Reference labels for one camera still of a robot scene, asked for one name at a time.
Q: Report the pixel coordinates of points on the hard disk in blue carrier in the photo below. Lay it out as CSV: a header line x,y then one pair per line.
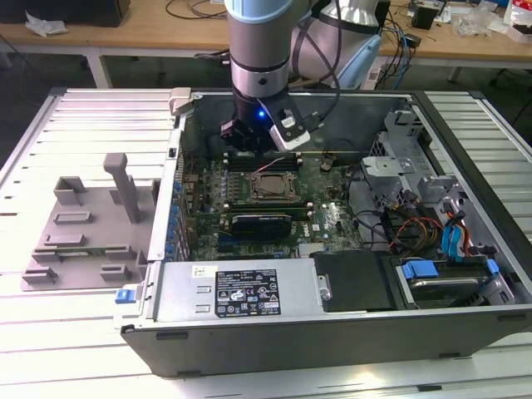
x,y
440,291

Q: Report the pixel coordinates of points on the silver CPU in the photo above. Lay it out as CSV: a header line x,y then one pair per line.
x,y
273,185

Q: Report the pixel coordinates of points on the small black container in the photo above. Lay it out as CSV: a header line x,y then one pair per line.
x,y
424,18

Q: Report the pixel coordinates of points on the thin metal locking lever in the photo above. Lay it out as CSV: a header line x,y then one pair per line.
x,y
272,164

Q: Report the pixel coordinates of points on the white crumpled plastic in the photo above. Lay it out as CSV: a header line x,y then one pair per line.
x,y
45,25

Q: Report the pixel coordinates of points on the silver metal drive cage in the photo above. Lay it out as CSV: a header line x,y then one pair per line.
x,y
388,165

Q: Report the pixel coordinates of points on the silver power supply box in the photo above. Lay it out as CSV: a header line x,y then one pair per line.
x,y
183,291

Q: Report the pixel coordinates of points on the black open PC case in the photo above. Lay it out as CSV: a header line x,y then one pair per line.
x,y
291,345

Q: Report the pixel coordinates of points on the grey parts rack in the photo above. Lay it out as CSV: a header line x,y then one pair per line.
x,y
95,232

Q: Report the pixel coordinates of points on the beige case corner latch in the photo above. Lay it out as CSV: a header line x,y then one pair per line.
x,y
180,99

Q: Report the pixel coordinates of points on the black plastic bay cover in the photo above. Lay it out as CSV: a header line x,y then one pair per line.
x,y
357,282

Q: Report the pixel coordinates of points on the blue case latch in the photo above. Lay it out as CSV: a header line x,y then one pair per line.
x,y
124,296

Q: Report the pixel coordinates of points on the silver finned heatsink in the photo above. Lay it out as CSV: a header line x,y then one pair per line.
x,y
311,248

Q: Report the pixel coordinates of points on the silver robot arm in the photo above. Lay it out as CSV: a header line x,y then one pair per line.
x,y
257,41

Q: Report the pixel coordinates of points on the tall black box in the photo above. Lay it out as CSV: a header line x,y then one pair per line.
x,y
384,16

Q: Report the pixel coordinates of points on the CPU socket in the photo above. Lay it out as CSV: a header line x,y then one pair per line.
x,y
250,195

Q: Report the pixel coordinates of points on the black power adapter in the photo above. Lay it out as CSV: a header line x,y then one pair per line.
x,y
413,40

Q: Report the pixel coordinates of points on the round coin battery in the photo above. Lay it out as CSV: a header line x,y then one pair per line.
x,y
326,165

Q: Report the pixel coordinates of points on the black graphics card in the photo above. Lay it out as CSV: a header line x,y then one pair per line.
x,y
262,228

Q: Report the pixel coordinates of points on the red white package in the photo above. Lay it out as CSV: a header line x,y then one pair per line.
x,y
519,16

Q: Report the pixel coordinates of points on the large black box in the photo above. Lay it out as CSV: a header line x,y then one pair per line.
x,y
62,10

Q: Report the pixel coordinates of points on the wooden desk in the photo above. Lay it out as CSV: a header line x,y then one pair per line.
x,y
166,35

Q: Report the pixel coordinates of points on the clear plastic bags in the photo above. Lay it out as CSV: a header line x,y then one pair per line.
x,y
478,23

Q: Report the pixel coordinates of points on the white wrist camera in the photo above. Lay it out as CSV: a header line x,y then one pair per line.
x,y
293,139

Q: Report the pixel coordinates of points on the green motherboard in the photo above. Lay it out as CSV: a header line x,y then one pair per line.
x,y
324,216

